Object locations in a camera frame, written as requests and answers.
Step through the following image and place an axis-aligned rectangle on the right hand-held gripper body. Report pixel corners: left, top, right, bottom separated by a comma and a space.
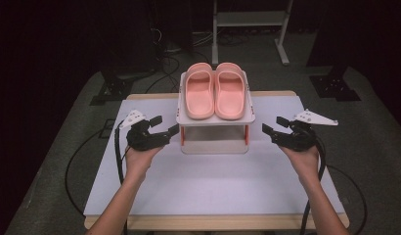
271, 109, 339, 153

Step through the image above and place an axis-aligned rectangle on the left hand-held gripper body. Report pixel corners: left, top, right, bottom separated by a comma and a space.
118, 109, 172, 152

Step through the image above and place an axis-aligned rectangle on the white two-tier shoe rack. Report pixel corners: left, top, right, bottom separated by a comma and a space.
175, 69, 256, 155

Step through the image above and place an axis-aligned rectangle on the pink rubber slipper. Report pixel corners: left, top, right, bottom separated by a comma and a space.
183, 62, 216, 120
214, 62, 246, 121

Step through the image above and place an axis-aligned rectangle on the person's left hand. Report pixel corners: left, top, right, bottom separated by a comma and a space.
124, 145, 164, 184

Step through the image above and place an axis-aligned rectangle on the person's right hand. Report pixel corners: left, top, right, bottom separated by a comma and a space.
279, 145, 321, 188

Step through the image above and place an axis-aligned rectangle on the black stand base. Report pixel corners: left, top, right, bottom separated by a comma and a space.
309, 65, 362, 102
89, 70, 135, 107

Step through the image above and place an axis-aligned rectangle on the white table mat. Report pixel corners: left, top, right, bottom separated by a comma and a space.
83, 95, 346, 217

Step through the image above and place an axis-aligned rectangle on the wooden table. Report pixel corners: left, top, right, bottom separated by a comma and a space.
83, 90, 350, 231

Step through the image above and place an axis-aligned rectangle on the white metal stand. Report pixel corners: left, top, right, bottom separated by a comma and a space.
211, 0, 294, 67

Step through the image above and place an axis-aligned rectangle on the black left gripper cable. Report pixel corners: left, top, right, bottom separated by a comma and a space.
113, 125, 129, 235

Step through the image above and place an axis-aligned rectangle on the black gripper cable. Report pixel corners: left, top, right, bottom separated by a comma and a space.
113, 125, 129, 235
299, 136, 328, 235

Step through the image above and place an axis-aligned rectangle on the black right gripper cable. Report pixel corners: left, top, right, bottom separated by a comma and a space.
299, 136, 328, 235

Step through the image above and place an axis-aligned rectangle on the tangle of black cables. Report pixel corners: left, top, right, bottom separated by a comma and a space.
144, 27, 211, 94

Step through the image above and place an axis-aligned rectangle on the thin black cable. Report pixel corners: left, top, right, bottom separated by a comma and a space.
325, 164, 369, 235
65, 129, 105, 218

